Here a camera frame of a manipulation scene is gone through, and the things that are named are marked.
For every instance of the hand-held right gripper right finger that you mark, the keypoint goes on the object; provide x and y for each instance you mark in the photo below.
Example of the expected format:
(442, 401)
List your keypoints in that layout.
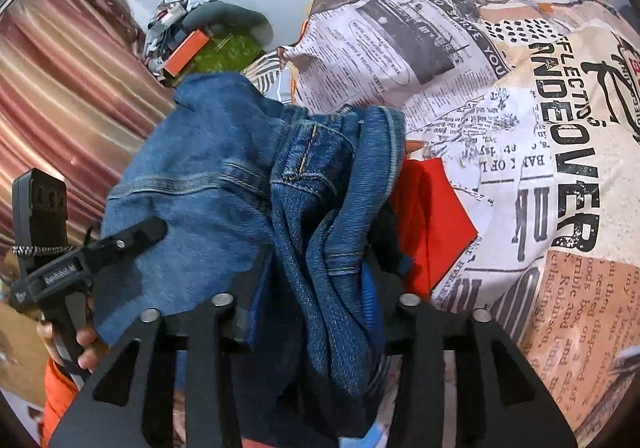
(372, 308)

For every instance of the red cloth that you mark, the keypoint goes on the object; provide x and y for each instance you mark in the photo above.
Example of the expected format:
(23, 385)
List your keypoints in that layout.
(430, 223)

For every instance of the beige striped cloth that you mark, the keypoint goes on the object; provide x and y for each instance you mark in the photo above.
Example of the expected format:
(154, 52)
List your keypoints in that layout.
(267, 75)

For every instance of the person's left hand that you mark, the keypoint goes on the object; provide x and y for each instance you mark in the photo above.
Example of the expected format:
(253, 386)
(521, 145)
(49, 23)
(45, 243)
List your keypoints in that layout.
(90, 345)

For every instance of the person's left forearm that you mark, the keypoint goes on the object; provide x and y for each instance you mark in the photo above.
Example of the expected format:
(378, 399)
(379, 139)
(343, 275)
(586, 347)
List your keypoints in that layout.
(60, 403)

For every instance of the blue denim jacket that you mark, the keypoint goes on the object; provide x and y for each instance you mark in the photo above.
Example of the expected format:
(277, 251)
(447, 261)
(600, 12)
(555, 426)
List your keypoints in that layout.
(225, 208)

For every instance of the clutter pile with green bag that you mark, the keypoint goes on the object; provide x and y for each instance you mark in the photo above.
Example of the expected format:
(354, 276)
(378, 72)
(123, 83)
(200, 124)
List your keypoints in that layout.
(175, 12)

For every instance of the striped reddish curtain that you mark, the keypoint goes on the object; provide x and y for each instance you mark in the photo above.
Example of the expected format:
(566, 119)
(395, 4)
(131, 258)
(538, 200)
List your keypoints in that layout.
(65, 102)

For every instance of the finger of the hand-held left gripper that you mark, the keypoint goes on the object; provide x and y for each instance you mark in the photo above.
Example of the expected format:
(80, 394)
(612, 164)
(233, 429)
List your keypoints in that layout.
(125, 240)

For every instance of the green patterned cloth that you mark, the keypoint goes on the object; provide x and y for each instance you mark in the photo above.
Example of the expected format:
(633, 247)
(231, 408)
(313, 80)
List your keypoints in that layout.
(232, 52)

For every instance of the grey padded item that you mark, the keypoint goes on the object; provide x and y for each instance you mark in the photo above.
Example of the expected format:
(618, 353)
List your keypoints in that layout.
(230, 17)

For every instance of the printed newspaper-pattern blanket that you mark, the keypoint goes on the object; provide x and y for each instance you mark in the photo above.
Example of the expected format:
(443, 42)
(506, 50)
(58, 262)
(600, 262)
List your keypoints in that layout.
(520, 127)

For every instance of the orange box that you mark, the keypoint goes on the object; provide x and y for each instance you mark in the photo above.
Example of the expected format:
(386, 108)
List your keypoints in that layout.
(185, 55)

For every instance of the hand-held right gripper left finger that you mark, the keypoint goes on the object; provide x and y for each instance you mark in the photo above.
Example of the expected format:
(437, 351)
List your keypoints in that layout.
(252, 313)

